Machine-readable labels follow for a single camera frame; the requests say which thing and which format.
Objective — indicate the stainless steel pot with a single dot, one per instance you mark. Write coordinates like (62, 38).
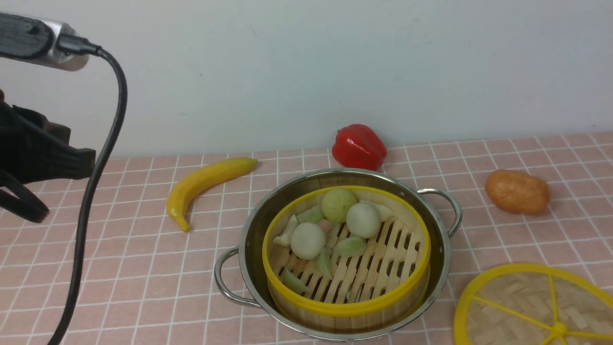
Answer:
(239, 272)

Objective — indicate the white toy bun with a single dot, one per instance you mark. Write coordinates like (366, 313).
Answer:
(363, 220)
(307, 241)

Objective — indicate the yellow toy banana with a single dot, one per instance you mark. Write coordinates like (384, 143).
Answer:
(192, 185)

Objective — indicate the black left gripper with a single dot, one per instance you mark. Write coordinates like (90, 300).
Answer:
(32, 150)

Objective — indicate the bamboo steamer yellow rim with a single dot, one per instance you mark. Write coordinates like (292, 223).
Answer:
(385, 282)

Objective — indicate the green toy bun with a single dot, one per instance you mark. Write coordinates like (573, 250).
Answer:
(336, 203)

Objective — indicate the orange toy potato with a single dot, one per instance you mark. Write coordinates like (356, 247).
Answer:
(518, 192)

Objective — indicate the green toy dumpling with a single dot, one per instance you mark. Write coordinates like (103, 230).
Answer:
(350, 247)

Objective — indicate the red toy bell pepper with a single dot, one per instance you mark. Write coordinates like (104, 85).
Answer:
(358, 146)

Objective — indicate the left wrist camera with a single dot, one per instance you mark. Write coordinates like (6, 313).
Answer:
(33, 40)

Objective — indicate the woven bamboo steamer lid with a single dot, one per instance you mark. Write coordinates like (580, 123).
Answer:
(532, 304)

